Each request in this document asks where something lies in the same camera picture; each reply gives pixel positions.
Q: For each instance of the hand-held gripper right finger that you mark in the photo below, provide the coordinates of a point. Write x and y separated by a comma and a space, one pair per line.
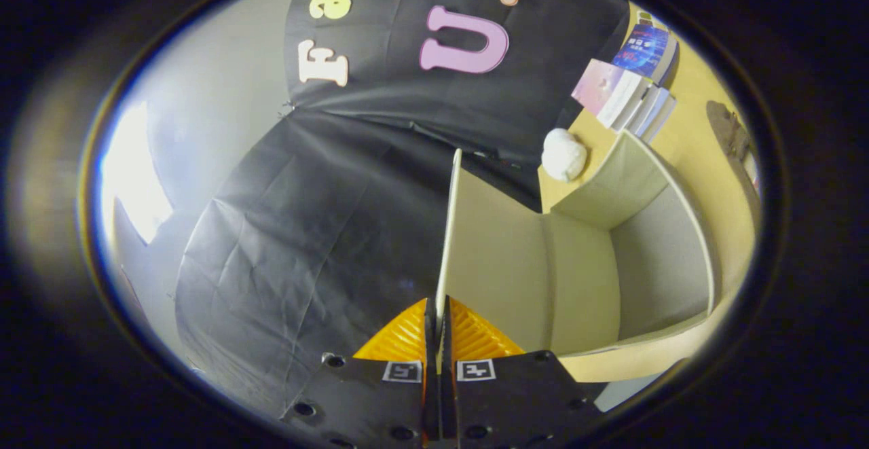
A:
516, 394

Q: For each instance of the beige storage box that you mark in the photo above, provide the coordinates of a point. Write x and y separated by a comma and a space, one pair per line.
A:
502, 265

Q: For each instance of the white fluffy ball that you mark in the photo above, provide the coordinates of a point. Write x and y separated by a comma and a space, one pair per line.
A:
563, 155

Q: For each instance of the white cover book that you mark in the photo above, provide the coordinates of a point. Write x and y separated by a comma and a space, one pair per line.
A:
645, 109

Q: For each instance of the black backdrop cloth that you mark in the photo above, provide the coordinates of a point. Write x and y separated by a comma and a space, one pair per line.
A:
339, 218

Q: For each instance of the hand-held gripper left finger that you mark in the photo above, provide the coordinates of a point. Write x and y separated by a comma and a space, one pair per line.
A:
380, 401

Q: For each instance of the pink cover book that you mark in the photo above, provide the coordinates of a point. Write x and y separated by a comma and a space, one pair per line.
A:
597, 85

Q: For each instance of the blue cover book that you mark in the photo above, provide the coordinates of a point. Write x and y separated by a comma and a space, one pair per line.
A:
641, 48

